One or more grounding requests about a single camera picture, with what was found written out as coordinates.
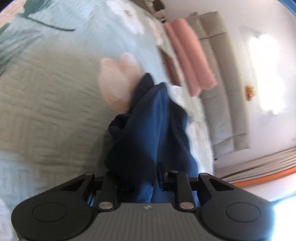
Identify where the red wall ornament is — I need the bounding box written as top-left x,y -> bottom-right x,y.
245,85 -> 256,101

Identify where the floral green bedspread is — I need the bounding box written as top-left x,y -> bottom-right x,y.
0,0 -> 216,241

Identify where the grey and orange curtain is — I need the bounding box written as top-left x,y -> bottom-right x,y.
215,148 -> 296,187

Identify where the grey upholstered headboard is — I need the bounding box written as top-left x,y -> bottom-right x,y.
186,11 -> 249,159

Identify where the brown tablet case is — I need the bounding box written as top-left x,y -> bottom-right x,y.
158,46 -> 181,86

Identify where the folded pink blanket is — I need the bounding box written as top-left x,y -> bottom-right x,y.
163,19 -> 217,97

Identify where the navy blue garment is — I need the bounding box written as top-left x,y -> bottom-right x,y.
105,73 -> 198,203

